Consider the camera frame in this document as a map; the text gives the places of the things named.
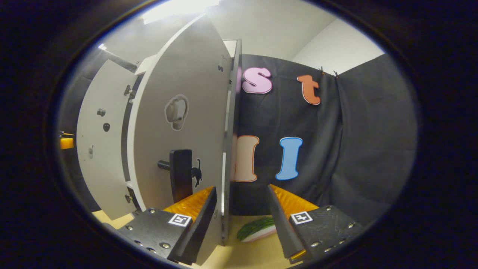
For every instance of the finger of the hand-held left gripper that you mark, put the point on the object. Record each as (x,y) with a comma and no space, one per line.
(67,143)

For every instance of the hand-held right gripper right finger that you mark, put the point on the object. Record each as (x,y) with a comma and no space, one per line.
(285,228)

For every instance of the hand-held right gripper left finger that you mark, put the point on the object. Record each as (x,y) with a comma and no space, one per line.
(198,231)

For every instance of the white cabinet door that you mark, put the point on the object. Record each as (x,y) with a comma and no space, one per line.
(186,74)
(101,168)

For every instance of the white grey cabinet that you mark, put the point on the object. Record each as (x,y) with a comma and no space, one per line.
(236,112)

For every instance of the watermelon slice toy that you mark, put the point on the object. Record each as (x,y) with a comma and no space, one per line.
(257,227)

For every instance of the ceiling light panel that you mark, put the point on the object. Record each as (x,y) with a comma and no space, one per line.
(175,9)

